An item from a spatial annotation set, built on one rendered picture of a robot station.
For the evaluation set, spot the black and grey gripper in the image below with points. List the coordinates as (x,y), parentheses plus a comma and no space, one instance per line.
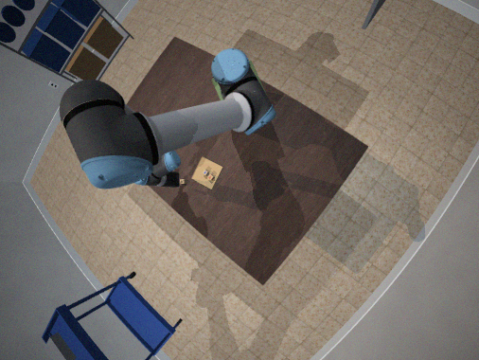
(170,179)

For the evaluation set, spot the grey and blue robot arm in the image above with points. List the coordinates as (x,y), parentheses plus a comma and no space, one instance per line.
(116,149)

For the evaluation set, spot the tan flat mat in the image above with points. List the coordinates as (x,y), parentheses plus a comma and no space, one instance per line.
(213,169)

